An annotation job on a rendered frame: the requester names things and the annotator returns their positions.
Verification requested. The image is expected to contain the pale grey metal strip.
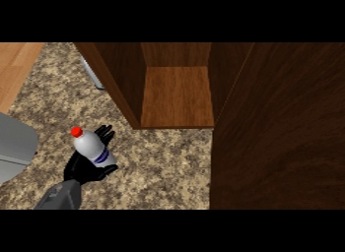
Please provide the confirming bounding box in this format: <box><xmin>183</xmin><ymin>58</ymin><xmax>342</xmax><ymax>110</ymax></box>
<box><xmin>78</xmin><ymin>54</ymin><xmax>106</xmax><ymax>91</ymax></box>

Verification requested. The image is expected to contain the dark wooden cabinet door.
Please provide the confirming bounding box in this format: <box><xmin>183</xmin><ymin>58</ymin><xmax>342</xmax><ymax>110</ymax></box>
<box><xmin>209</xmin><ymin>42</ymin><xmax>345</xmax><ymax>211</ymax></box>

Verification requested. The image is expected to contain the open wooden cabinet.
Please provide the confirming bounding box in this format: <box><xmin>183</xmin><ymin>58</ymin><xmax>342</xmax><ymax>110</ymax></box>
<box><xmin>72</xmin><ymin>42</ymin><xmax>254</xmax><ymax>130</ymax></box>

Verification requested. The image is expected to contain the white bottle with red cap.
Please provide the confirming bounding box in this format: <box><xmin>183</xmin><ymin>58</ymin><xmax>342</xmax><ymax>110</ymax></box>
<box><xmin>69</xmin><ymin>126</ymin><xmax>120</xmax><ymax>168</ymax></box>

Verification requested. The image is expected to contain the grey appliance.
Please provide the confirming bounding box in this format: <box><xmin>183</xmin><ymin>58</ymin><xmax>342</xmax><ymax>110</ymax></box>
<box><xmin>0</xmin><ymin>104</ymin><xmax>40</xmax><ymax>187</ymax></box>

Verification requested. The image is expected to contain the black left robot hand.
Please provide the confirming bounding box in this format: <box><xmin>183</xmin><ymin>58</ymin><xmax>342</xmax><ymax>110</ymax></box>
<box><xmin>62</xmin><ymin>124</ymin><xmax>121</xmax><ymax>187</ymax></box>

